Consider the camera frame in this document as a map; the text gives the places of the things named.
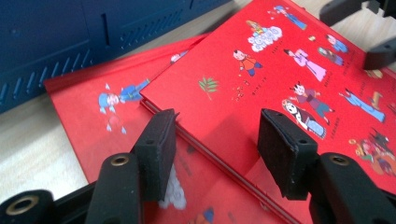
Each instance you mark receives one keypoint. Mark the red picture book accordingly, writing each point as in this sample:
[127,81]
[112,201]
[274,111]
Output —
[87,124]
[224,118]

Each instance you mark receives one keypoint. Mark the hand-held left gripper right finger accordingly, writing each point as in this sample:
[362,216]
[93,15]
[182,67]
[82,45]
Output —
[280,149]

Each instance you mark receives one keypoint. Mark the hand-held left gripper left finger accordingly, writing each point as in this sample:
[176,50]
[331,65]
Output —
[155,149]

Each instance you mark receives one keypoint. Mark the blue plastic file rack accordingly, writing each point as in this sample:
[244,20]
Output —
[62,40]

